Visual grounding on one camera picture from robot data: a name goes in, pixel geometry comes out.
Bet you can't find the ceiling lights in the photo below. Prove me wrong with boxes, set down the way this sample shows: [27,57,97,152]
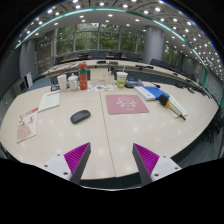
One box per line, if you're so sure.
[14,0,223,79]

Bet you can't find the blue and white book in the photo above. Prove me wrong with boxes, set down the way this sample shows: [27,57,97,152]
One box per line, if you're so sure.
[133,85,171,102]

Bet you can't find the white notebook with green edge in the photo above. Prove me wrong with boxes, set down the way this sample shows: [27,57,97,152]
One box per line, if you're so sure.
[166,94,189,118]

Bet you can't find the black computer mouse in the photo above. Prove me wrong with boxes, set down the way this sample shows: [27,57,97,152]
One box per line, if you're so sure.
[70,109,92,125]

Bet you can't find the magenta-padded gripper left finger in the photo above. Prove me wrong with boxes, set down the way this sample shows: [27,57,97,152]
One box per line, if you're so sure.
[43,142,92,186]

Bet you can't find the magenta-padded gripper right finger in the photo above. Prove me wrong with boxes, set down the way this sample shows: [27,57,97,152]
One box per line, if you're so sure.
[132,143,183,186]

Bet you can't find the white paper leaflet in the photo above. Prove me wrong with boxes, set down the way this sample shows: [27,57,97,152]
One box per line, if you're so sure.
[37,90,61,113]

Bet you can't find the plain white cup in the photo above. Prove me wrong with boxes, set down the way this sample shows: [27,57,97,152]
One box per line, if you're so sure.
[56,73,68,93]

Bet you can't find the red bottle with green band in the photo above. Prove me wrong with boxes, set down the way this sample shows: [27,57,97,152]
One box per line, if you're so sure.
[78,62,89,91]

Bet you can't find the long curved conference table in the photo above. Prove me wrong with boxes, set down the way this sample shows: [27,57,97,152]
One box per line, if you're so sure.
[41,59,209,93]

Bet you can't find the dark office chairs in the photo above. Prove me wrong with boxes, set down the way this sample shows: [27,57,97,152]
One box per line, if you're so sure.
[56,49,209,91]

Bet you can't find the dark conference microphone unit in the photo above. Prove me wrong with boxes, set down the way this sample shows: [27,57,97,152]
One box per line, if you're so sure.
[124,77,161,89]

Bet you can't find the printed paper cup with straw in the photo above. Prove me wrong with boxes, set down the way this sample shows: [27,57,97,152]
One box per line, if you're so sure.
[116,70,129,89]

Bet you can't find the black handheld microphone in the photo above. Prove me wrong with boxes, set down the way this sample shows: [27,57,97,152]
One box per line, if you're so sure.
[158,93,187,121]

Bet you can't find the pink mouse pad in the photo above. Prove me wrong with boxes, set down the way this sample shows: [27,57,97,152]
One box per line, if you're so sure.
[105,94,150,116]

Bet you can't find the red and white leaflet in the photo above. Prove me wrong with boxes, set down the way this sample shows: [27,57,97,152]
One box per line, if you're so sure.
[16,106,39,144]

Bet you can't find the white cup with lid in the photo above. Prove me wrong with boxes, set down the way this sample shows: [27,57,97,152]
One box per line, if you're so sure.
[67,74,80,92]

